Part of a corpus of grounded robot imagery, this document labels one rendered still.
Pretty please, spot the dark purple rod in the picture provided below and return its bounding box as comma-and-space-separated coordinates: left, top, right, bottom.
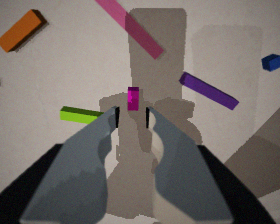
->
179, 71, 239, 110

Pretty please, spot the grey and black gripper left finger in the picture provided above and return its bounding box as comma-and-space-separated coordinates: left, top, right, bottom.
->
0, 106, 120, 224

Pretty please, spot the magenta rod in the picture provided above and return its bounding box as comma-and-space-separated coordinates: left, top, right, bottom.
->
128, 87, 139, 111

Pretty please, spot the lime green rod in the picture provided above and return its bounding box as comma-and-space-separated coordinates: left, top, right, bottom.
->
60, 106, 105, 124

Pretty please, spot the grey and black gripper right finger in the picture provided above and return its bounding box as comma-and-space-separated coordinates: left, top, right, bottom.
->
146, 106, 276, 224

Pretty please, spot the orange rod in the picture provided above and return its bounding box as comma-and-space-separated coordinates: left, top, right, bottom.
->
0, 9, 47, 53

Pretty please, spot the pink rod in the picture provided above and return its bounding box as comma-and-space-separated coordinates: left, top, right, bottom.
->
95, 0, 164, 60

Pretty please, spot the small blue block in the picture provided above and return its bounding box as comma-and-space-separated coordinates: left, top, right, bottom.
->
261, 54, 280, 72

